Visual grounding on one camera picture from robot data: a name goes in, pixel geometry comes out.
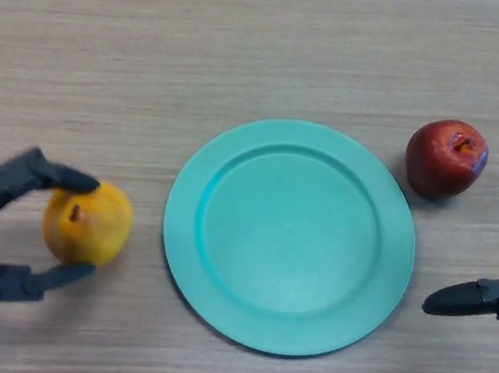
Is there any yellow pear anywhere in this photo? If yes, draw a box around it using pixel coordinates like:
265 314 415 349
37 174 138 273

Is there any green round plate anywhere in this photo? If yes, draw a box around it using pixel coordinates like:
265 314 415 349
148 104 431 372

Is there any red apple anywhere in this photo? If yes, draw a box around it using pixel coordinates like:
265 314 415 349
400 114 493 205

